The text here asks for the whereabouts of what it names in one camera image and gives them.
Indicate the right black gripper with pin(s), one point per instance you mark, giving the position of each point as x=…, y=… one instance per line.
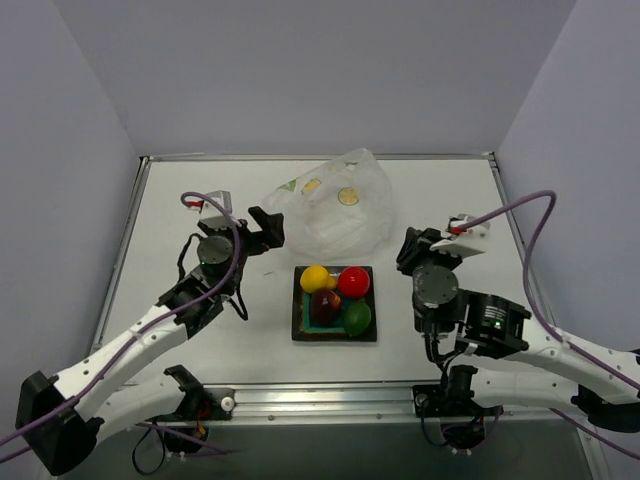
x=415, y=248

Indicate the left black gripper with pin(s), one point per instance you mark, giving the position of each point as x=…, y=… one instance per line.
x=257, y=236

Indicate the yellow fake lemon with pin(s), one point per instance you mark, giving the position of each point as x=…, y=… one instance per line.
x=316, y=277

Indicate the translucent plastic bag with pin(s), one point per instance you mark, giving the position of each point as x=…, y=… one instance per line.
x=340, y=209

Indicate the green fake fruit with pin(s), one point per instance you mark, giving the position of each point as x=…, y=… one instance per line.
x=356, y=318

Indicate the red fake apple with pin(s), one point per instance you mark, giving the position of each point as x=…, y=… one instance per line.
x=354, y=282

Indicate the dark purple fake fruit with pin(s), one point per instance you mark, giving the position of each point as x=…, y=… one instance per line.
x=325, y=305

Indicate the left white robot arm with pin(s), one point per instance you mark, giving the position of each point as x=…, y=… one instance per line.
x=63, y=417

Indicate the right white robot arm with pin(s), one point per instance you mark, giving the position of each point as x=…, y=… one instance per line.
x=493, y=352

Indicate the teal square ceramic plate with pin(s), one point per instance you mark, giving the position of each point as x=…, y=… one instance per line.
x=304, y=330

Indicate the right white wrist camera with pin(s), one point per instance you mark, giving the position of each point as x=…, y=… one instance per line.
x=465, y=232

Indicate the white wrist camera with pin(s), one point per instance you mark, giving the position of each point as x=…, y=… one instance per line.
x=216, y=214
x=465, y=232

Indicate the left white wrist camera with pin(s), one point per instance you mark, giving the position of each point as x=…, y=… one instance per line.
x=216, y=214

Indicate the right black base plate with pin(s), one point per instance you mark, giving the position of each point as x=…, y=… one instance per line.
x=430, y=401

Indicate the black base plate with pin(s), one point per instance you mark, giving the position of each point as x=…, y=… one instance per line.
x=210, y=402
x=430, y=401

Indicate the aluminium mounting rail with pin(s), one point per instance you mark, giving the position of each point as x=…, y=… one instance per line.
x=315, y=404

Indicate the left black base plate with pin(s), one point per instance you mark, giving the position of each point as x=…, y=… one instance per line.
x=210, y=402

